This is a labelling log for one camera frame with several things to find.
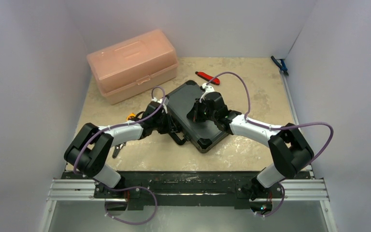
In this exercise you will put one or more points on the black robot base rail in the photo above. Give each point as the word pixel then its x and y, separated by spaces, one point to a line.
pixel 181 188

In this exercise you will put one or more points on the red handled cutter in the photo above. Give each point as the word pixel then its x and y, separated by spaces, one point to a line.
pixel 208 78

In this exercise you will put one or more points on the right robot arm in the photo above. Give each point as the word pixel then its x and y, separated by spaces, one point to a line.
pixel 289 149

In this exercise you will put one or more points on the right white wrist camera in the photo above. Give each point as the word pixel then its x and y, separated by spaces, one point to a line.
pixel 206 88

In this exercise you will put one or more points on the yellow measuring tape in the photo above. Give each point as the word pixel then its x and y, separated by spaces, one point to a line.
pixel 131 116

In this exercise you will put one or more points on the blue handled pliers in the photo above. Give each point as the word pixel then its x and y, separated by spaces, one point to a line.
pixel 281 65

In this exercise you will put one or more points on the black foam-lined poker case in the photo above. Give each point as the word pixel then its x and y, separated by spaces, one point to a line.
pixel 205 135

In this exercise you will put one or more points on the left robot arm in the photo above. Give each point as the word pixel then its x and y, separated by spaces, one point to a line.
pixel 89 149

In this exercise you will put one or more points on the grey black handled pliers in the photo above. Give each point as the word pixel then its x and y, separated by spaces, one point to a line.
pixel 117 150

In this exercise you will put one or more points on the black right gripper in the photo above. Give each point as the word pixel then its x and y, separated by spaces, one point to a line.
pixel 197 111

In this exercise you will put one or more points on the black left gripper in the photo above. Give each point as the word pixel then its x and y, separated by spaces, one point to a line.
pixel 168 128

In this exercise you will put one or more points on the pink translucent storage box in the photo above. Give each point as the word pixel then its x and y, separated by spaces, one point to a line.
pixel 136 65

